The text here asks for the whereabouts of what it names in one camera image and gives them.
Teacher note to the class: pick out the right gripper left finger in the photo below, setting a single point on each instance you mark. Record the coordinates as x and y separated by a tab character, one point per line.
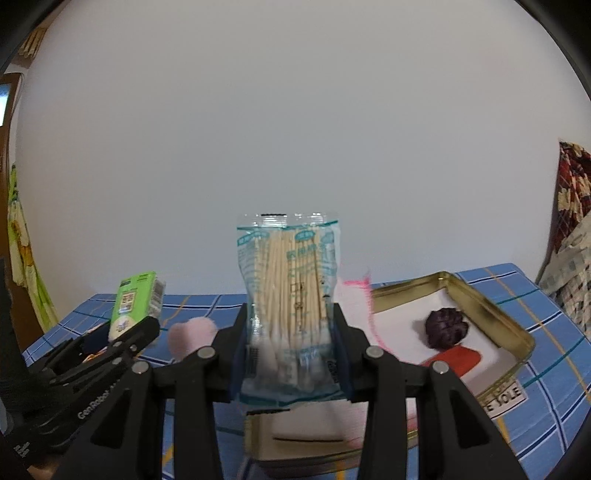
123	439

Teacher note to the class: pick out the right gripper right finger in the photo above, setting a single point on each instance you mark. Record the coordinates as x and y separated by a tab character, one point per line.
457	439

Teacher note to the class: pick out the orange red cloth strip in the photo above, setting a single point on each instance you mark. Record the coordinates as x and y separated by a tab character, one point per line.
459	358

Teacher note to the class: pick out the dark purple scrunchie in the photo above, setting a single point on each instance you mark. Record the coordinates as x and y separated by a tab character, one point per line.
445	328

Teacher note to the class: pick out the pink fluffy plush ball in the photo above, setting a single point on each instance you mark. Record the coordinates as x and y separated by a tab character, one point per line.
187	337

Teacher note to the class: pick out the green tissue pack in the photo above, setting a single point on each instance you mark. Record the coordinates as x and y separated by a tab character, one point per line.
138	296

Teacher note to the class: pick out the white sponge block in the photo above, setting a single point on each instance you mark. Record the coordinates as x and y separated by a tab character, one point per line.
309	431

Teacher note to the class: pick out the white pink-edged gauze cloth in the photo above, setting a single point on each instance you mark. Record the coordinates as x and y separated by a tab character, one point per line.
357	304

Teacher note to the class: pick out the cotton swab bag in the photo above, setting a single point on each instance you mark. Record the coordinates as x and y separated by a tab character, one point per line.
289	264

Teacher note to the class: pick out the gold metal tin box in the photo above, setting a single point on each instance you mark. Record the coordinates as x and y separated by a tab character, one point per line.
400	312

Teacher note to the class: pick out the blue plaid tablecloth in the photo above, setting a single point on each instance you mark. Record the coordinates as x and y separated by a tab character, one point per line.
556	378

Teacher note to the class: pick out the green yellow hanging cloth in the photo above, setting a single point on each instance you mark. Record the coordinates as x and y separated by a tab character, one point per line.
24	269

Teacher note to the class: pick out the checkered beige fabric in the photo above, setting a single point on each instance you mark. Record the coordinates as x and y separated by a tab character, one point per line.
567	278

